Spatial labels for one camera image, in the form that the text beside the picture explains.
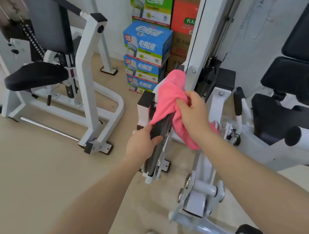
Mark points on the person's left hand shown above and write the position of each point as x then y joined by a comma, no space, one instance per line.
141,145

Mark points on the person's right hand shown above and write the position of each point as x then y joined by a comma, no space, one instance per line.
195,115

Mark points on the pink towel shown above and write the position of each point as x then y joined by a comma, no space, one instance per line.
169,96

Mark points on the person's left forearm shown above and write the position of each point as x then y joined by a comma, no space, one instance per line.
79,216

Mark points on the person's right forearm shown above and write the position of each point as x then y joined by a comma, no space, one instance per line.
266,191

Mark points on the black weight plate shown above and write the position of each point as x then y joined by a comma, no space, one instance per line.
159,151

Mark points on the small blue box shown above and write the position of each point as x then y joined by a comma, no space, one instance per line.
142,69
140,83

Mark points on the white leg extension machine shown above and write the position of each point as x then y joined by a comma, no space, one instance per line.
259,141

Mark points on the black seat pad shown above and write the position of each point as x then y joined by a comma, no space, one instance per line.
280,121

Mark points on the large blue box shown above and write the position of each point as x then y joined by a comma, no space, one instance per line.
147,41

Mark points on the black cushion under white plate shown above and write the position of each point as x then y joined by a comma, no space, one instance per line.
288,75

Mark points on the green and white box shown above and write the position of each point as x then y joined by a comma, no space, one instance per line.
151,5

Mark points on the black roller pad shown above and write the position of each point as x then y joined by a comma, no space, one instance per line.
250,233

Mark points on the black backrest pad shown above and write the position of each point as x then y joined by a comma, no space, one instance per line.
308,35

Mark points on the white stepped gym frame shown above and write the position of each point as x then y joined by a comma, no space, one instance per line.
86,73

